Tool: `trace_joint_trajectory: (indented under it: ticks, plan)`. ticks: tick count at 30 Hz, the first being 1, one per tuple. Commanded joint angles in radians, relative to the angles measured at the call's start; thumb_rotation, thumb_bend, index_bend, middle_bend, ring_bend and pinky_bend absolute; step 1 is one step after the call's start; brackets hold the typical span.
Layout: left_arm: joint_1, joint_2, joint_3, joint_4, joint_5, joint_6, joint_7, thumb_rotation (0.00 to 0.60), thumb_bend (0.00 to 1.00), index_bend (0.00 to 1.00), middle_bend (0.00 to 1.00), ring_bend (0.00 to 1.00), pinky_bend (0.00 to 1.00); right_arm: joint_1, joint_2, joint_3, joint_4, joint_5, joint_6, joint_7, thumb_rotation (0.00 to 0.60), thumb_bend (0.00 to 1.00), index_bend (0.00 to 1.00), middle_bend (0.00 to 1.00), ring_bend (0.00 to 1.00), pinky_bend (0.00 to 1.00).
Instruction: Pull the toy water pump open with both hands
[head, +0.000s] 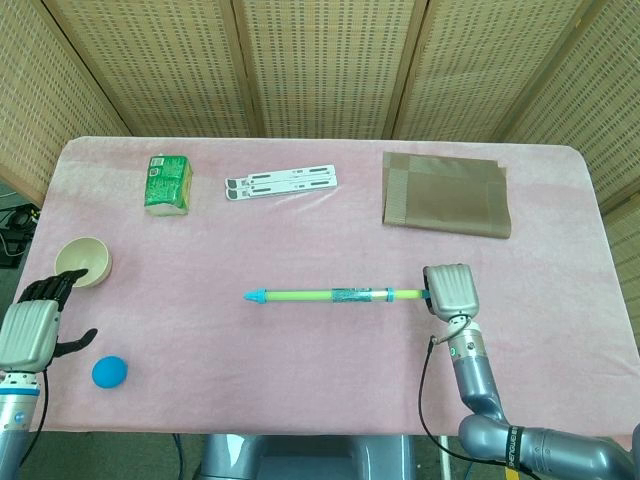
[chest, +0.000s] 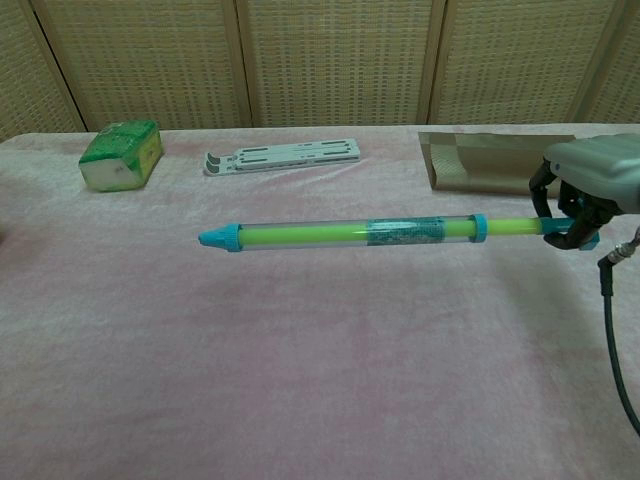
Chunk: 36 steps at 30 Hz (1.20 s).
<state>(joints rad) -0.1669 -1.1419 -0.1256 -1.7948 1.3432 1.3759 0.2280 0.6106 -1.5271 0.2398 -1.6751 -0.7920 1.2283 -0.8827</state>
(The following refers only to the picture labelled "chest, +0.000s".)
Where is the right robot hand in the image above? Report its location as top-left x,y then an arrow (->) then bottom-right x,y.
528,133 -> 640,251

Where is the green rod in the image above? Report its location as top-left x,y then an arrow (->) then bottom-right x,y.
238,197 -> 600,251

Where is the clear tube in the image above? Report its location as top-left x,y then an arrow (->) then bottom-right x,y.
194,213 -> 489,254

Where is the bamboo folding screen panel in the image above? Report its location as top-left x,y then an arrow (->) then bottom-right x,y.
234,0 -> 447,129
29,0 -> 254,132
0,0 -> 89,144
569,0 -> 640,126
427,0 -> 619,126

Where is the brown folded cloth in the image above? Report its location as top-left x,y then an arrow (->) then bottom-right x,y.
417,131 -> 576,196

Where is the white folding laptop stand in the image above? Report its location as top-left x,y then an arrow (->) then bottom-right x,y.
202,138 -> 361,177

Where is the pink table cloth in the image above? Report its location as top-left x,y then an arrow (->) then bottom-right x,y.
0,123 -> 640,480

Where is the green carton box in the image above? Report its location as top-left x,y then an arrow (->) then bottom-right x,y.
78,119 -> 165,193

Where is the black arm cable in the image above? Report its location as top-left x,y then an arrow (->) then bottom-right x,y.
598,224 -> 640,436

